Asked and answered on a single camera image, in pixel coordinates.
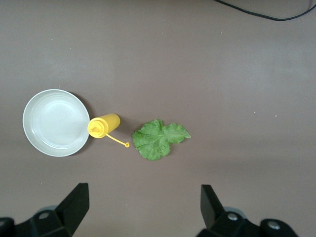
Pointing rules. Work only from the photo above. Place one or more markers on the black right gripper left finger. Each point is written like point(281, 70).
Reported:
point(66, 212)

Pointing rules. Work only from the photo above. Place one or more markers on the beige round plate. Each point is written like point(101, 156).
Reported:
point(54, 123)

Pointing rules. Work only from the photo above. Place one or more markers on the green lettuce leaf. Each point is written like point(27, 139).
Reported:
point(153, 140)

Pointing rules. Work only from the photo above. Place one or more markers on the yellow squeeze sauce bottle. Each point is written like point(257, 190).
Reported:
point(103, 124)

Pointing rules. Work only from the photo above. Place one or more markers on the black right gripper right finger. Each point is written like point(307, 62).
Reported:
point(214, 214)

